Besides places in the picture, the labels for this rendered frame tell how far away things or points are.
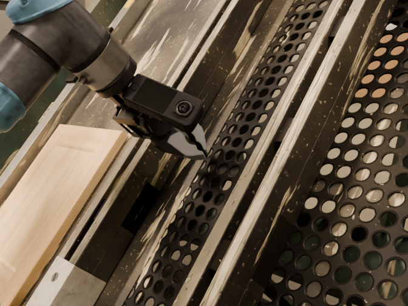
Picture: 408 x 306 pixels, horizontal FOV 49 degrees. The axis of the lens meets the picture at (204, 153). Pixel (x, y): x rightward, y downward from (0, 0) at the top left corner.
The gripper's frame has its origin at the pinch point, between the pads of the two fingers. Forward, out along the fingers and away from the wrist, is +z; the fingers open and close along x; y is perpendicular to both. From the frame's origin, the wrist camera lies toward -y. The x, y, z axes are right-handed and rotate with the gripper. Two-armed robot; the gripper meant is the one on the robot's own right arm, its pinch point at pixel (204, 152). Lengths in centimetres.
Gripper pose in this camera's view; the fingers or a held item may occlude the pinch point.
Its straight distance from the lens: 74.6
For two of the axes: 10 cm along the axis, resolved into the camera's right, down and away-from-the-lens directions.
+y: -6.7, -0.9, 7.4
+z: 5.8, 5.6, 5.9
